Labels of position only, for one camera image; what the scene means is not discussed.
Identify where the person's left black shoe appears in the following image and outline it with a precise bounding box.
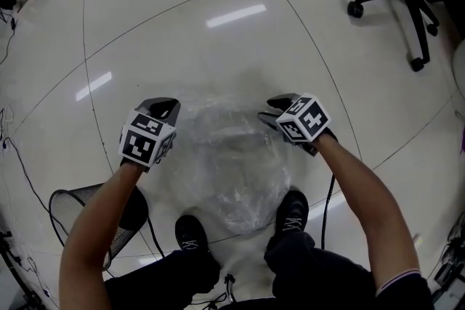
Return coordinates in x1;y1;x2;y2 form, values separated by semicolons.
174;214;211;254

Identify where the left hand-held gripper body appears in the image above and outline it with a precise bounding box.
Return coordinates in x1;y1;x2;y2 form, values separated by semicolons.
118;109;178;174

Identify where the long black floor cable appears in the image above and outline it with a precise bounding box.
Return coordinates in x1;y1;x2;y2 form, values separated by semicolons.
0;136;52;215

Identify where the person's right forearm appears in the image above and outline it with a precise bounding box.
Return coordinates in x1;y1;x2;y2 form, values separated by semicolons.
311;136;423;298

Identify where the person's left leg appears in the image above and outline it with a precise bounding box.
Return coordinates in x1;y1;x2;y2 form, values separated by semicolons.
103;248;222;310

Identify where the clear plastic bin bag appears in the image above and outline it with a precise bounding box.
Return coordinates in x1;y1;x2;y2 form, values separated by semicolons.
170;81;310;237

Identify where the person's right black shoe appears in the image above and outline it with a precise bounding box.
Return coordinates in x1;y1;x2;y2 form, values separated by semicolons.
273;189;310;236

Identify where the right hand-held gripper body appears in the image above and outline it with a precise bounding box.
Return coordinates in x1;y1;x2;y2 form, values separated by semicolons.
275;92;339;158

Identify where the black tripod stand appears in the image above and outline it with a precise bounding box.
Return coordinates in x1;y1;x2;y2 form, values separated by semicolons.
0;228;48;310

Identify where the person's black shoe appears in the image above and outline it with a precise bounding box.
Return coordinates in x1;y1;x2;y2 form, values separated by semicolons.
174;214;211;254
273;189;310;236

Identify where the person's leg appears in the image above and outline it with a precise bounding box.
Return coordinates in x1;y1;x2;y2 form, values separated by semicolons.
263;230;377;310
103;248;222;310

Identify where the person's right leg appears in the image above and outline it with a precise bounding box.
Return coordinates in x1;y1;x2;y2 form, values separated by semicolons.
263;230;377;310

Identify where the black floor equipment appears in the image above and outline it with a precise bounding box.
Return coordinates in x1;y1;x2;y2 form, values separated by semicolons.
432;210;465;310

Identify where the person's left forearm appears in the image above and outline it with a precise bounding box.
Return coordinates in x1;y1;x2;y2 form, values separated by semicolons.
58;160;143;310

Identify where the black hanging cable plug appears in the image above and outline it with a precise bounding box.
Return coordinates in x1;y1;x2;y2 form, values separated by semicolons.
222;273;238;304

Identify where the black mesh waste bin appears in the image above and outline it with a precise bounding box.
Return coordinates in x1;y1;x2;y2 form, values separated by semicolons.
48;181;150;272

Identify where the person's dark shirt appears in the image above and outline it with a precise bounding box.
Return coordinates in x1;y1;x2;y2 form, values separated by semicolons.
217;269;434;310

